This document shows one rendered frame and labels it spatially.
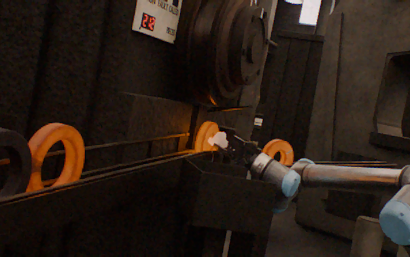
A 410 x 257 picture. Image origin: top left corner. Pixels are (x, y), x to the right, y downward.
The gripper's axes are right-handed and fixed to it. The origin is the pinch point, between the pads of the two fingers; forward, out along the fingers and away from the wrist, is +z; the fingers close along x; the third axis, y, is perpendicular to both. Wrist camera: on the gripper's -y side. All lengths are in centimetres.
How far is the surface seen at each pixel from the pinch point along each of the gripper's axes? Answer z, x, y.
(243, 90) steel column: 276, -846, -46
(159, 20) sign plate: 20, 38, 32
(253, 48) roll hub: -1.3, 7.1, 37.9
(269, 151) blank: -14.2, -35.7, 2.9
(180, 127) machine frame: 6.9, 13.6, 1.3
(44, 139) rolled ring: -1, 100, 1
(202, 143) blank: -1.3, 7.6, -0.4
